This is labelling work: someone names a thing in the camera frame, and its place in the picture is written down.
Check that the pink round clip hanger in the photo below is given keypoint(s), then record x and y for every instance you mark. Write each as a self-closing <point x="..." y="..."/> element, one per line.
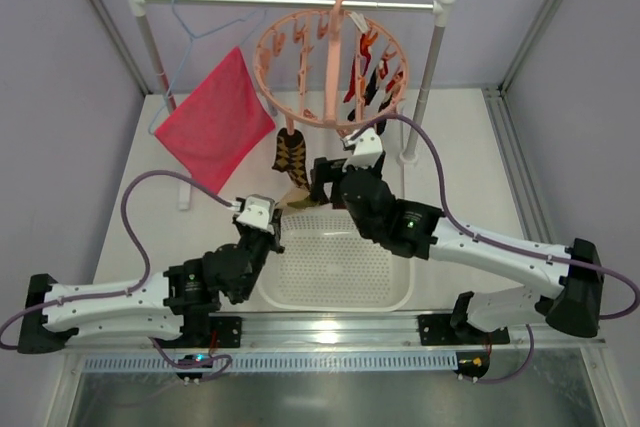
<point x="350" y="69"/>

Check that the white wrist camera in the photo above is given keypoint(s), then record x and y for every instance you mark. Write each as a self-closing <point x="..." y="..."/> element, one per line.
<point x="255" y="211"/>
<point x="366" y="150"/>

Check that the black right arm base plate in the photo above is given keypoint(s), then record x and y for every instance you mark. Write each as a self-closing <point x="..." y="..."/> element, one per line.
<point x="436" y="330"/>

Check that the navy blue sock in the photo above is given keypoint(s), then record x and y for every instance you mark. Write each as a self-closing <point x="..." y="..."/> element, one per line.
<point x="378" y="75"/>

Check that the beige striped sock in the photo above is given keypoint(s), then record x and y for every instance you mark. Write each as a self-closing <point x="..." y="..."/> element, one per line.
<point x="299" y="199"/>

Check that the white perforated plastic basket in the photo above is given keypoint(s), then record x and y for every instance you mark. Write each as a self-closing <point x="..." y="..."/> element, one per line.
<point x="328" y="267"/>

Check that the aluminium front rail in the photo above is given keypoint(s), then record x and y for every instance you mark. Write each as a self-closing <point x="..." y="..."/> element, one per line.
<point x="311" y="343"/>

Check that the brown argyle sock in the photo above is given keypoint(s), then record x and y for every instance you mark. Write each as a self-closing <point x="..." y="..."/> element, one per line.
<point x="291" y="157"/>

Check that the white metal clothes rack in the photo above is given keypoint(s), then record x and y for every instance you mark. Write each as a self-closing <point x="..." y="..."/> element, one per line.
<point x="150" y="52"/>

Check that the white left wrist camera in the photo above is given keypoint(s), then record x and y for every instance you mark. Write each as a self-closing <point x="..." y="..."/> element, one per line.
<point x="255" y="211"/>

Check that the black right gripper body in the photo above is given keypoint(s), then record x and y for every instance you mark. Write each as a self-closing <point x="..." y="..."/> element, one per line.
<point x="322" y="179"/>

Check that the pink towel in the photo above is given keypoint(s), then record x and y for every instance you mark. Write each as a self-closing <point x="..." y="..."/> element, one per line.
<point x="218" y="124"/>

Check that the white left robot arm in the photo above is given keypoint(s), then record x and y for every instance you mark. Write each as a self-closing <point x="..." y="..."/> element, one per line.
<point x="173" y="307"/>

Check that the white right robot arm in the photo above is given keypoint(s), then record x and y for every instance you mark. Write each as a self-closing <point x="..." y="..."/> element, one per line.
<point x="556" y="284"/>

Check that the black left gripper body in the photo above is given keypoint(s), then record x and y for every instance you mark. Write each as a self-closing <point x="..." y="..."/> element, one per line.
<point x="273" y="235"/>

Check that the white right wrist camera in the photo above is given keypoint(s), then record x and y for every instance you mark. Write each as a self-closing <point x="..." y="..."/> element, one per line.
<point x="366" y="150"/>

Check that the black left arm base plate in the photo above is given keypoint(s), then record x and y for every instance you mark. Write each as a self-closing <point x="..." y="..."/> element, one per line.
<point x="213" y="332"/>

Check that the red sock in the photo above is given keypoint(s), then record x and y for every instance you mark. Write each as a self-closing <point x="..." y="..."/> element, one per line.
<point x="360" y="64"/>

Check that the blue wire hanger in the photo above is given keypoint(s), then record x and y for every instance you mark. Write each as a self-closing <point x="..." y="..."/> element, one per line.
<point x="193" y="37"/>

